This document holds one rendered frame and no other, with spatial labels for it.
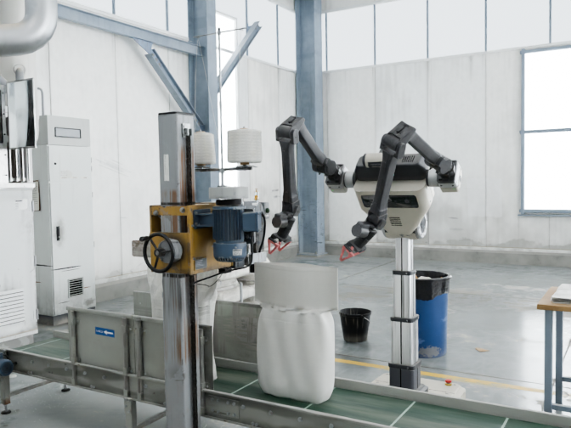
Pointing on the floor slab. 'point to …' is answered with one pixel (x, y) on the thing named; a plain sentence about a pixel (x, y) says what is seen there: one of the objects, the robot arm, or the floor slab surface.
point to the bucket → (355, 323)
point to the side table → (552, 351)
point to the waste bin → (432, 312)
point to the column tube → (178, 295)
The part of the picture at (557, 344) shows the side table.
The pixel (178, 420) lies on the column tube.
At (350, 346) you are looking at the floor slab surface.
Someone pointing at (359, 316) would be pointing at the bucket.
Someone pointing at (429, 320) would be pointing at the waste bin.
